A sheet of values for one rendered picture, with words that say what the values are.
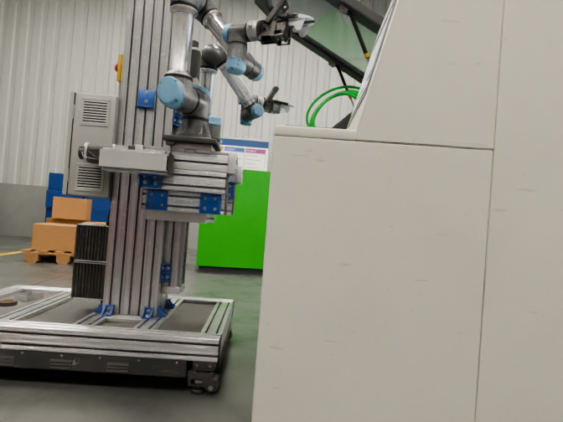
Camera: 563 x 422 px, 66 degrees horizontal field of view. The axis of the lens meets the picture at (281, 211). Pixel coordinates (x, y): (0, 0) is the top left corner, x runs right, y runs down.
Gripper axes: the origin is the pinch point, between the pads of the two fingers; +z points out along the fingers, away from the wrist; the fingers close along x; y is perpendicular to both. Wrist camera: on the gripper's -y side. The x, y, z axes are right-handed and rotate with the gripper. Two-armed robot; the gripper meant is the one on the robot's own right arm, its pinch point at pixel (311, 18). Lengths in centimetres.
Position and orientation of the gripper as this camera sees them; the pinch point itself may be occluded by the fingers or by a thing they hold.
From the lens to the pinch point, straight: 172.8
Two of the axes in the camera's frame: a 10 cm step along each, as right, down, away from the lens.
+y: -1.3, 9.8, -1.4
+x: -3.8, -1.8, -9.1
